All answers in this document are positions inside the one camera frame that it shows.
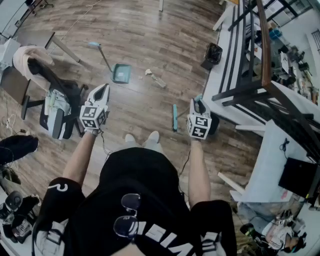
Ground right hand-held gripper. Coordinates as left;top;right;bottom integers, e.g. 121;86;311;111
186;98;213;140

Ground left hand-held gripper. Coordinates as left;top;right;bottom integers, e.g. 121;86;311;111
79;83;111;131

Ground teal broom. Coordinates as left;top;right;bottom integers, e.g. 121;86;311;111
172;93;204;133

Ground teal dustpan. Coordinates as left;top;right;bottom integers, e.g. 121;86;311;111
87;41;133;85

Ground clear plastic wrapper trash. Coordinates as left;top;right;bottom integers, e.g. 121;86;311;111
150;74;167;89

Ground person's right forearm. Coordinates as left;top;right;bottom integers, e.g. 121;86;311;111
187;139;212;208

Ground person's left forearm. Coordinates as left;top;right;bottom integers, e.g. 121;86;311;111
61;131;100;186

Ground small black bin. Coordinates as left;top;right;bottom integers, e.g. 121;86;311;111
200;42;224;71

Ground grey bin with black liner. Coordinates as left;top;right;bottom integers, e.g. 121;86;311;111
207;113;221;136

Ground black office chair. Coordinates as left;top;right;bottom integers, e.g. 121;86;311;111
20;57;90;141

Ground light blue bag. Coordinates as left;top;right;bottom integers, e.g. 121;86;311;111
39;88;74;140

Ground white left shoe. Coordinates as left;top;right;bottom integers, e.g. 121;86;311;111
124;133;137;148

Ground white shoe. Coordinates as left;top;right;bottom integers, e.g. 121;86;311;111
147;130;161;146
124;133;137;148

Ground white right shoe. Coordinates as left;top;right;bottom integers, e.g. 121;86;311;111
147;130;161;146

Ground grey trousers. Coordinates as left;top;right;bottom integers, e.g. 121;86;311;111
121;139;164;154

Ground pink jacket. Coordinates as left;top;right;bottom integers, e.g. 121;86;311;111
12;45;55;87

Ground black railing with wooden handrail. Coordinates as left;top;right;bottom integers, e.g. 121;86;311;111
211;0;320;162

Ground white desk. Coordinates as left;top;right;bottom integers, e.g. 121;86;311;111
217;119;320;210

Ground black printed t-shirt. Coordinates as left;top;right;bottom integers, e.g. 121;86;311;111
31;146;238;256

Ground white paper bag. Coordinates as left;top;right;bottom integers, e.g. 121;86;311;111
0;37;21;69

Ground wooden table with white legs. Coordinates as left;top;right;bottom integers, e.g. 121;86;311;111
158;0;241;12

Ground whiteboard on rolling stand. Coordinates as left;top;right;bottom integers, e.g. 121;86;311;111
0;0;55;39

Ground black laptop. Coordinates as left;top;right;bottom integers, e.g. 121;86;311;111
277;157;319;199

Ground eyeglasses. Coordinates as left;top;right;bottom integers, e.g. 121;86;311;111
113;192;142;239

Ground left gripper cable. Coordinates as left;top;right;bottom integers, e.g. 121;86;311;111
98;128;113;158

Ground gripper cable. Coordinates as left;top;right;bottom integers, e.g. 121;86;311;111
98;128;113;158
177;149;193;179

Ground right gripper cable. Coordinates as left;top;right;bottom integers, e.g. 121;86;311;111
177;149;193;179

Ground white floor cable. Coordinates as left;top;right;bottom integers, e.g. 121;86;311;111
49;0;102;56

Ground black camera equipment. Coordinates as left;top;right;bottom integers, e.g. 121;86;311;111
0;190;41;245

